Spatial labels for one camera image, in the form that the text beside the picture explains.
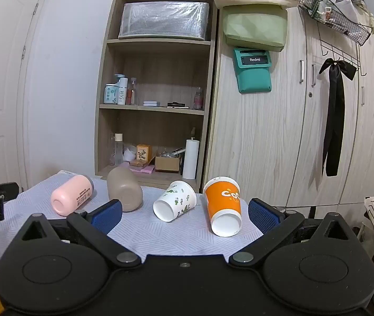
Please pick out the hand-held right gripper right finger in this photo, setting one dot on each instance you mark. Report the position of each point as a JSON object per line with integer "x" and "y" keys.
{"x": 263, "y": 215}

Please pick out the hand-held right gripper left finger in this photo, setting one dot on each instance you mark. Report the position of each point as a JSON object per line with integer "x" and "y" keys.
{"x": 107, "y": 216}

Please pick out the taupe cup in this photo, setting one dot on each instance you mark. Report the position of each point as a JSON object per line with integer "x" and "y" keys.
{"x": 124, "y": 187}

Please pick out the orange paper cup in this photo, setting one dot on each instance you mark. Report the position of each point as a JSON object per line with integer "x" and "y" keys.
{"x": 223, "y": 204}

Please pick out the pink cup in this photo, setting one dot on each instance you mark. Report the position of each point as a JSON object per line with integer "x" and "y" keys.
{"x": 70, "y": 196}

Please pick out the white leaf-print paper cup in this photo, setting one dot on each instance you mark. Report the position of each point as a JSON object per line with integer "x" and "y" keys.
{"x": 175, "y": 200}

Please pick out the white patterned tablecloth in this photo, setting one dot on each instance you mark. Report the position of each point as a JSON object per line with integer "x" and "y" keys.
{"x": 160, "y": 237}

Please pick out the pink pad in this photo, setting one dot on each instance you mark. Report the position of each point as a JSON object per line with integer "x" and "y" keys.
{"x": 142, "y": 169}

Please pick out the clear bottle with beige cap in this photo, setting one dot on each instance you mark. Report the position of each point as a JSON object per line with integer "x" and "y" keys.
{"x": 118, "y": 151}

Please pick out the small orange floral box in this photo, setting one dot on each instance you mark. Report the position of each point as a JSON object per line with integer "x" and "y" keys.
{"x": 143, "y": 154}

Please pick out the light wooden wardrobe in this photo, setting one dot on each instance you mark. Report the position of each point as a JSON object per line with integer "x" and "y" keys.
{"x": 259, "y": 138}

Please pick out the small cardboard box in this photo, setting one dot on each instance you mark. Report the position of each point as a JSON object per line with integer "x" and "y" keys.
{"x": 167, "y": 164}

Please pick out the white paper towel roll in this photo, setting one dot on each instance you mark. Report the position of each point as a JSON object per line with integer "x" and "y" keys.
{"x": 190, "y": 159}

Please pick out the small white case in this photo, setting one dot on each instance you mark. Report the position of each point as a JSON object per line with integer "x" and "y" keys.
{"x": 149, "y": 103}

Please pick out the teal and white jar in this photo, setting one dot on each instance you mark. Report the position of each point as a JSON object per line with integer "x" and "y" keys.
{"x": 110, "y": 94}

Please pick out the red clear bottle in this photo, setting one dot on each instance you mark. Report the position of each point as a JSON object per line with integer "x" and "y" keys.
{"x": 131, "y": 93}

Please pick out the white pump bottle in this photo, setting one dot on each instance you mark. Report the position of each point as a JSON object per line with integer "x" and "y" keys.
{"x": 122, "y": 92}

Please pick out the small black case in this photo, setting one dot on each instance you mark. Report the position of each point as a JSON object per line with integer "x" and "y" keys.
{"x": 177, "y": 105}

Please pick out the black ribbon bow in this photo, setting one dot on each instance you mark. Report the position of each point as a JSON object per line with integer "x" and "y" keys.
{"x": 335, "y": 105}

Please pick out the pink clear bottle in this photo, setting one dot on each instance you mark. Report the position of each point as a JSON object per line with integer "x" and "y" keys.
{"x": 198, "y": 100}

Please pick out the teal pouch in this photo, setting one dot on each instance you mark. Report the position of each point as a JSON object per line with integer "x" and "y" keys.
{"x": 253, "y": 75}

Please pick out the wooden shelf unit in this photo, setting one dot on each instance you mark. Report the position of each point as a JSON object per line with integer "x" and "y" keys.
{"x": 160, "y": 72}

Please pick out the green fabric bag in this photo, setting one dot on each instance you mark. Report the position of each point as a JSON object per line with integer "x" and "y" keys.
{"x": 256, "y": 28}

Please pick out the silver storage box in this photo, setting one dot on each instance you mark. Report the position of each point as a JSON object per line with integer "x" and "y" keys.
{"x": 165, "y": 19}

